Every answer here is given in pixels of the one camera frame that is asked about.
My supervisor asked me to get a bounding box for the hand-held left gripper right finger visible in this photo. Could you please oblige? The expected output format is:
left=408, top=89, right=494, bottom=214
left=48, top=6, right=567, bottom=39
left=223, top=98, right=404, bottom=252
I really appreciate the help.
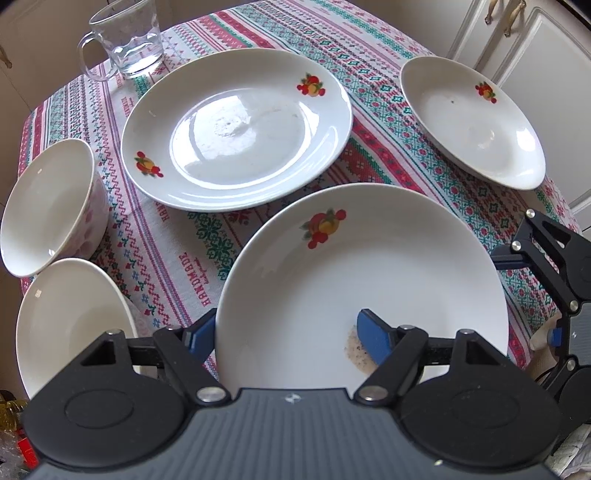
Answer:
left=353, top=308, right=509, bottom=407

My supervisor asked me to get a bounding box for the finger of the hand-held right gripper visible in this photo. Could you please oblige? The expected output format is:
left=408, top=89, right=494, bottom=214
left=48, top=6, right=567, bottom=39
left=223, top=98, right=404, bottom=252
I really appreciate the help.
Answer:
left=490, top=209, right=583, bottom=317
left=536, top=320, right=581, bottom=404

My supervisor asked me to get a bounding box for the cream kitchen cabinet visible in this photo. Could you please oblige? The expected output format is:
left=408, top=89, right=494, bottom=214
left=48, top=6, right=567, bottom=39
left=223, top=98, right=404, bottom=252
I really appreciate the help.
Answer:
left=0, top=0, right=591, bottom=217

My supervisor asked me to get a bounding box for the clear glass mug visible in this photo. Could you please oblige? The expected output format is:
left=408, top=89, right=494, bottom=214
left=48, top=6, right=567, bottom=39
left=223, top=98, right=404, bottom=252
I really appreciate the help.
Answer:
left=76, top=0, right=165, bottom=83

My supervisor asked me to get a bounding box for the red cardboard box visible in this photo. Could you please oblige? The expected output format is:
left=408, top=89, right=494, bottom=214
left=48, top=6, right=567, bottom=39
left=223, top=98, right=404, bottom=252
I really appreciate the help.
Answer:
left=14, top=436, right=40, bottom=464

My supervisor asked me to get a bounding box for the large fruit-print plate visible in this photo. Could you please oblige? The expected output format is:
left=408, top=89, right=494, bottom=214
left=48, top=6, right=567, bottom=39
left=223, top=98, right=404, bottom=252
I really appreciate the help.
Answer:
left=120, top=47, right=354, bottom=214

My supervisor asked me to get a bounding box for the white bowl with pink flowers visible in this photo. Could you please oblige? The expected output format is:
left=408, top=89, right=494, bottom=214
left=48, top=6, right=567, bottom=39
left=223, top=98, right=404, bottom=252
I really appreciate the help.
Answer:
left=0, top=138, right=109, bottom=278

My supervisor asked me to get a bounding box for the white fruit-print deep plate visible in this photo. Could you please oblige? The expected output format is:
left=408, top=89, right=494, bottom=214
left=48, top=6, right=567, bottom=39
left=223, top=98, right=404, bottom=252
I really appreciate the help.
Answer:
left=399, top=56, right=547, bottom=191
left=215, top=182, right=510, bottom=391

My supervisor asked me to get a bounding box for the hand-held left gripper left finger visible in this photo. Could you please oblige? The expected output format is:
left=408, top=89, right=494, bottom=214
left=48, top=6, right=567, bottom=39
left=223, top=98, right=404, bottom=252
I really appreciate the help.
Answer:
left=81, top=308, right=230, bottom=407

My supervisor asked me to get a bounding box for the patterned red green tablecloth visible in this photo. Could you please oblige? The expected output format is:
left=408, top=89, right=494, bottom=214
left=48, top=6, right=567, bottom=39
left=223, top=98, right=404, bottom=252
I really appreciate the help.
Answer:
left=18, top=0, right=583, bottom=384

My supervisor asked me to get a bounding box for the plain white bowl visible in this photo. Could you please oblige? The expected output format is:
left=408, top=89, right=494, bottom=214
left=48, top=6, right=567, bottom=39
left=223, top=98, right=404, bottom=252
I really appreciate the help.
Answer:
left=15, top=258, right=139, bottom=400

